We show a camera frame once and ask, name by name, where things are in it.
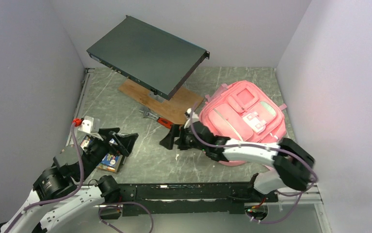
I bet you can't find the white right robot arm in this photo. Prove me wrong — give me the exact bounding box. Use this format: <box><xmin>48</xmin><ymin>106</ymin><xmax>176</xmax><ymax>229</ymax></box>
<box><xmin>159</xmin><ymin>121</ymin><xmax>318</xmax><ymax>201</ymax></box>

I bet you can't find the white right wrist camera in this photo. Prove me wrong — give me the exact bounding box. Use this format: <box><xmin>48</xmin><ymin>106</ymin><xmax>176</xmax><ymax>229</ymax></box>
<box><xmin>185</xmin><ymin>108</ymin><xmax>194</xmax><ymax>118</ymax></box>

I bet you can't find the aluminium frame rail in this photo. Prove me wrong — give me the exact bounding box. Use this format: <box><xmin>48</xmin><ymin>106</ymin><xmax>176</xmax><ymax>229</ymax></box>
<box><xmin>31</xmin><ymin>67</ymin><xmax>324</xmax><ymax>233</ymax></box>

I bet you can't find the orange handled adjustable wrench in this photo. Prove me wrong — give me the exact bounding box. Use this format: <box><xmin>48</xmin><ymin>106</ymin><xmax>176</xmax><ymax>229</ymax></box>
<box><xmin>139</xmin><ymin>106</ymin><xmax>173</xmax><ymax>129</ymax></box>

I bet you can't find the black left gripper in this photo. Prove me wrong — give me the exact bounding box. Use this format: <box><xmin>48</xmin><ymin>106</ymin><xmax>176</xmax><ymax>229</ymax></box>
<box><xmin>78</xmin><ymin>127</ymin><xmax>138</xmax><ymax>180</ymax></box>

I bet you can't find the dark metal rack unit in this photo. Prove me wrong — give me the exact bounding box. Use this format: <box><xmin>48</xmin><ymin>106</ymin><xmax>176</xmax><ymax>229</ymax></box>
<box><xmin>87</xmin><ymin>16</ymin><xmax>210</xmax><ymax>100</ymax></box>

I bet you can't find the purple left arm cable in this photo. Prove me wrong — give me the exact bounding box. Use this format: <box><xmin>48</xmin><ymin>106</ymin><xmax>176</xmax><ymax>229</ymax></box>
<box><xmin>2</xmin><ymin>122</ymin><xmax>154</xmax><ymax>233</ymax></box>

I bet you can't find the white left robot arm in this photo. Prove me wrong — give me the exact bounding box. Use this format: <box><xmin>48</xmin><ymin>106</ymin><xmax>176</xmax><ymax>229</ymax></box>
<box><xmin>0</xmin><ymin>128</ymin><xmax>139</xmax><ymax>233</ymax></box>

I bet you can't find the brown wooden board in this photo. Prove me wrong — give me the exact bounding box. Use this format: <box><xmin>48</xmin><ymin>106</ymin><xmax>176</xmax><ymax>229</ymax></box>
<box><xmin>118</xmin><ymin>79</ymin><xmax>203</xmax><ymax>124</ymax></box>

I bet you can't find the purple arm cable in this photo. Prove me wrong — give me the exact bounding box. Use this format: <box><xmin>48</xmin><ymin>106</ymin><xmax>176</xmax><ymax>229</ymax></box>
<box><xmin>2</xmin><ymin>122</ymin><xmax>154</xmax><ymax>233</ymax></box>
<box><xmin>188</xmin><ymin>102</ymin><xmax>318</xmax><ymax>225</ymax></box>

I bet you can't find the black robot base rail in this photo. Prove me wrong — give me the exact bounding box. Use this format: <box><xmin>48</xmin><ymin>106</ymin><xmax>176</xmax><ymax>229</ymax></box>
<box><xmin>86</xmin><ymin>175</ymin><xmax>279</xmax><ymax>216</ymax></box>

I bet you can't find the pink student backpack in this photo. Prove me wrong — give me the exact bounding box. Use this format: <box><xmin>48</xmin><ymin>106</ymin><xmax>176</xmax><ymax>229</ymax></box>
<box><xmin>200</xmin><ymin>80</ymin><xmax>287</xmax><ymax>166</ymax></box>

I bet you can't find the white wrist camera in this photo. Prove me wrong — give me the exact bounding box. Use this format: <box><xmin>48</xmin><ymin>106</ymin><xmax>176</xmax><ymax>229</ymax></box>
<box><xmin>72</xmin><ymin>116</ymin><xmax>100</xmax><ymax>134</ymax></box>
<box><xmin>185</xmin><ymin>108</ymin><xmax>194</xmax><ymax>118</ymax></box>

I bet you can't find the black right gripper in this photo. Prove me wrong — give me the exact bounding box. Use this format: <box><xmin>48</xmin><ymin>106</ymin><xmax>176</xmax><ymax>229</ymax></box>
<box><xmin>160</xmin><ymin>123</ymin><xmax>207</xmax><ymax>152</ymax></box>

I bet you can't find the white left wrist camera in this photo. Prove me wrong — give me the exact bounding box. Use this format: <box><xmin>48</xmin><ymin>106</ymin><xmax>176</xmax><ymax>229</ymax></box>
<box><xmin>72</xmin><ymin>116</ymin><xmax>100</xmax><ymax>134</ymax></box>

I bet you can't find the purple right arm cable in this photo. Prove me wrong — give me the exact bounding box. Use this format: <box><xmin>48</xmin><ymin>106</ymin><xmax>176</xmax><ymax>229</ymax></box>
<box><xmin>188</xmin><ymin>102</ymin><xmax>318</xmax><ymax>225</ymax></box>

